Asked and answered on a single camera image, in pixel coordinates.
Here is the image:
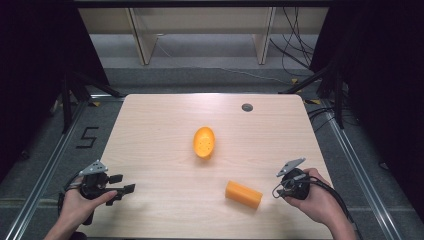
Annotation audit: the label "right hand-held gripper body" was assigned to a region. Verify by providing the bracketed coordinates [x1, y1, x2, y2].
[275, 157, 312, 201]

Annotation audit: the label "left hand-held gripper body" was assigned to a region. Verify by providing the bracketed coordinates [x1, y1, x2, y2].
[78, 159, 111, 201]

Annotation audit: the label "orange rectangular block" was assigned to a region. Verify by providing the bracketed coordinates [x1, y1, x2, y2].
[224, 179, 264, 211]

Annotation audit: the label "orange perforated plastic dish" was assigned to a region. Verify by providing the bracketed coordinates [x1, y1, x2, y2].
[192, 125, 217, 161]

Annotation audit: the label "person's right hand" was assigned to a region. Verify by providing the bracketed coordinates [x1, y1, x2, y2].
[284, 167, 338, 228]

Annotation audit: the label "person's left hand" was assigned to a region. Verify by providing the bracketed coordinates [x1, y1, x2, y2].
[58, 187, 119, 232]

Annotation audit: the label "black tape numeral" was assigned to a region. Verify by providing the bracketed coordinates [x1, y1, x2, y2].
[75, 126, 100, 150]

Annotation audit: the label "black metal stand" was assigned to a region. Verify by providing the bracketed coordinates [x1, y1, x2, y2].
[60, 69, 122, 135]
[279, 61, 346, 130]

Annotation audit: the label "dark curtain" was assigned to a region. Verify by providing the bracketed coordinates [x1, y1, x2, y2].
[0, 0, 112, 183]
[309, 0, 424, 223]

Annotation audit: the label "white shelf unit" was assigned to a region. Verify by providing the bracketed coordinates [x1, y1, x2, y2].
[77, 6, 330, 67]

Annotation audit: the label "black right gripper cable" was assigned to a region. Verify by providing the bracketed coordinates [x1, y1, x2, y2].
[271, 175, 364, 240]

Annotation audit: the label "aluminium floor rail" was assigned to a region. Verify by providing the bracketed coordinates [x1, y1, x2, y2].
[3, 94, 125, 240]
[318, 99, 405, 240]

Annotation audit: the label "black floor cables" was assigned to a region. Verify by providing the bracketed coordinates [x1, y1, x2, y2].
[307, 105, 336, 133]

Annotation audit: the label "bundle of black hanging cables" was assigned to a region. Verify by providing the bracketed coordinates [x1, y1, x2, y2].
[269, 6, 318, 78]

